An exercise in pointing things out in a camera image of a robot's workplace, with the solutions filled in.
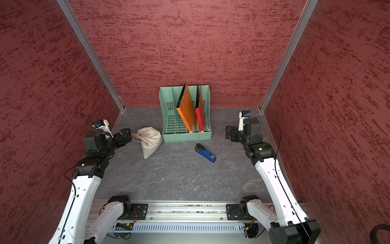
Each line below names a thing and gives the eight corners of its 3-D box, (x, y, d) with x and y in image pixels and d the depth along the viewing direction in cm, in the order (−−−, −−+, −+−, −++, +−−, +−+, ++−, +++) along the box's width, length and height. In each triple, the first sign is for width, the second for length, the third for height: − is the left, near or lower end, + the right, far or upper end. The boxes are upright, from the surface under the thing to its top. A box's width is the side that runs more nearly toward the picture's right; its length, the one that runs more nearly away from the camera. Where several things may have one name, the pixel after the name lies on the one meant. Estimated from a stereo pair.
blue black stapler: (194, 149, 99) (194, 146, 96) (197, 146, 101) (197, 142, 97) (213, 163, 93) (214, 160, 89) (216, 159, 95) (217, 156, 91)
